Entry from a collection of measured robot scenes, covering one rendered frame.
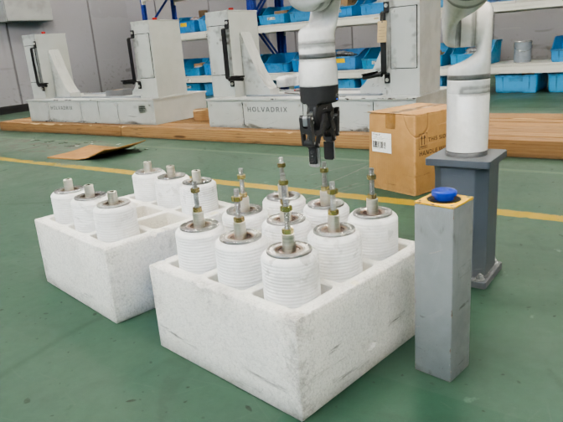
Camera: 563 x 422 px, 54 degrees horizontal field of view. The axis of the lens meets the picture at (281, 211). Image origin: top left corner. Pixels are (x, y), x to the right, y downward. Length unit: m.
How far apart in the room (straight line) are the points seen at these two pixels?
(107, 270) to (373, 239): 0.58
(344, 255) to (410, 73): 2.15
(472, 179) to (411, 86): 1.77
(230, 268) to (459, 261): 0.38
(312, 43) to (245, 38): 2.67
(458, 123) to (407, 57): 1.74
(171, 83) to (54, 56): 1.40
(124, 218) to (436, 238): 0.70
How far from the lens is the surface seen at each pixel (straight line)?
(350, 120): 3.14
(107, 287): 1.30
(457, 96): 1.31
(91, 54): 8.31
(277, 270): 0.88
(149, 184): 1.60
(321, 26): 1.08
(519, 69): 5.50
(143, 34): 4.20
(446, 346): 1.00
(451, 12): 1.18
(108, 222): 1.30
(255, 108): 3.49
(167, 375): 1.10
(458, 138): 1.32
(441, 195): 0.92
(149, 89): 4.23
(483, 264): 1.38
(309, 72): 1.07
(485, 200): 1.33
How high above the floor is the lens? 0.58
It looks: 17 degrees down
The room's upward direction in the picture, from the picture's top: 4 degrees counter-clockwise
